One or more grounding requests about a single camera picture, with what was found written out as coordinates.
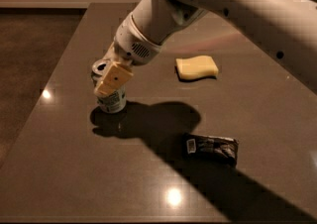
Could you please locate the black rxbar chocolate wrapper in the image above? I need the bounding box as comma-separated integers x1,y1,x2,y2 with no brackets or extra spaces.
182,134,239,168

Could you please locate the silver green 7up can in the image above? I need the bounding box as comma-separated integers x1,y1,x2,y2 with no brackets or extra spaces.
91,59,127,114

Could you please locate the yellow sponge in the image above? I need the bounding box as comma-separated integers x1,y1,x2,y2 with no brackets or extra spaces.
175,56,219,80

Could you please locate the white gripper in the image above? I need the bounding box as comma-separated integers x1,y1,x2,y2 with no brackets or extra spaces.
94,13,162,98

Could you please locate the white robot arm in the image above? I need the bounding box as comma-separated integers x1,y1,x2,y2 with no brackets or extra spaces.
95,0,317,97

